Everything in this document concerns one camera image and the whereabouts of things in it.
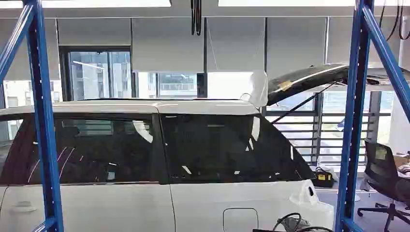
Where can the black window frame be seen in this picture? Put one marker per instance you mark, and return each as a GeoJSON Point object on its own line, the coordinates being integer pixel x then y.
{"type": "Point", "coordinates": [64, 73]}

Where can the ceiling light panel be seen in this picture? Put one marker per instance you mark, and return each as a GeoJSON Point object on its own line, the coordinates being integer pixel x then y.
{"type": "Point", "coordinates": [288, 2]}
{"type": "Point", "coordinates": [96, 3]}

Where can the blue steel rack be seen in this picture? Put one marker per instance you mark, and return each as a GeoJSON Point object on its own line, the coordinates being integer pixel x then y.
{"type": "Point", "coordinates": [45, 128]}

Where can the grey roller blind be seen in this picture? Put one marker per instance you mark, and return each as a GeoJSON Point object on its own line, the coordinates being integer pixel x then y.
{"type": "Point", "coordinates": [52, 57]}
{"type": "Point", "coordinates": [294, 44]}
{"type": "Point", "coordinates": [93, 32]}
{"type": "Point", "coordinates": [166, 44]}
{"type": "Point", "coordinates": [338, 38]}
{"type": "Point", "coordinates": [237, 44]}

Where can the white plastic sheet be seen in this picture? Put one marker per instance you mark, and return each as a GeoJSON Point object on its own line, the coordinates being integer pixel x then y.
{"type": "Point", "coordinates": [259, 89]}

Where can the white car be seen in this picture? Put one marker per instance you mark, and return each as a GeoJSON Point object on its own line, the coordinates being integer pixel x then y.
{"type": "Point", "coordinates": [224, 198]}

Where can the yellow black tool bag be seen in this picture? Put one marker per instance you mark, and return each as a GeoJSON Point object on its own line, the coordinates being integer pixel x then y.
{"type": "Point", "coordinates": [323, 177]}

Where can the grey metal railing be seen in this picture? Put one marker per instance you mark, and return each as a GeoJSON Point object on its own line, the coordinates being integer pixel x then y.
{"type": "Point", "coordinates": [318, 128]}

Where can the brown cardboard box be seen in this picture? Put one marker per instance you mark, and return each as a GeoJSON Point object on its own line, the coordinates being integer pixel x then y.
{"type": "Point", "coordinates": [400, 161]}

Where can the black office chair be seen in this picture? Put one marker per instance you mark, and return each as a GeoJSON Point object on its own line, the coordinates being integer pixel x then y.
{"type": "Point", "coordinates": [381, 173]}

